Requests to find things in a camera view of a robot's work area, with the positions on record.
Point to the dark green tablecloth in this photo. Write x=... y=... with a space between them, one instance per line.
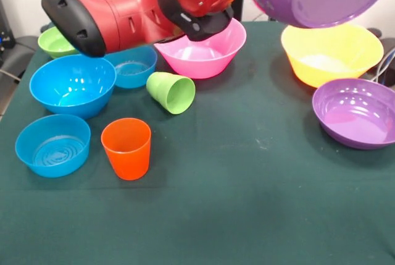
x=197 y=221

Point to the green cup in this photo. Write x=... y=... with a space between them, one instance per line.
x=166 y=92

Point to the pink bowl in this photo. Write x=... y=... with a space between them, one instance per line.
x=200 y=58

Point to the small green bowl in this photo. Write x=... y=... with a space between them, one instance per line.
x=52 y=45

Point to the large blue bowl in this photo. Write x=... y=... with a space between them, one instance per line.
x=72 y=86

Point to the black grey equipment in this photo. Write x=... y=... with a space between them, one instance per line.
x=23 y=52

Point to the small blue bowl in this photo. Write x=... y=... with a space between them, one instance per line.
x=52 y=147
x=135 y=73

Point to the orange cup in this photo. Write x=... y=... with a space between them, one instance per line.
x=128 y=153

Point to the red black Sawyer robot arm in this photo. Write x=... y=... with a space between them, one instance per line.
x=129 y=21

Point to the yellow bowl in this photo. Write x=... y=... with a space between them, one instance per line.
x=333 y=52

